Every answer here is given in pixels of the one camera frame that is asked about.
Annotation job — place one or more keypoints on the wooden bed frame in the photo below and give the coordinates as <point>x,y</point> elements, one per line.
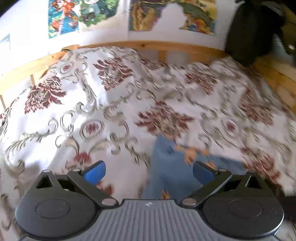
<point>279,75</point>

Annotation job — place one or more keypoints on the colourful poster right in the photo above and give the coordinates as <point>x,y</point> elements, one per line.
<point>195,16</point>

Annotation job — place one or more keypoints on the floral white bedspread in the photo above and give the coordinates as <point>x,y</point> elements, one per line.
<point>111,104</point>

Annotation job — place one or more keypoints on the anime poster left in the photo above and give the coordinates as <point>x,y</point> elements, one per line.
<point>72,16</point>

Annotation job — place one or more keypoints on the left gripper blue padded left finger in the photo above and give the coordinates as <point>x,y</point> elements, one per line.
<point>85,183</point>

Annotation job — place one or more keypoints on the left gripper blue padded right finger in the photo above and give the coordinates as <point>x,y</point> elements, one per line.
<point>212,181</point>

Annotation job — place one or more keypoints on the blue pants with orange patches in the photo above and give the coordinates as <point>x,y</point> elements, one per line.
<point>171,173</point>

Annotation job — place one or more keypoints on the dark jacket on bedpost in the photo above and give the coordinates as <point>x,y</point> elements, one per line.
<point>255,26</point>

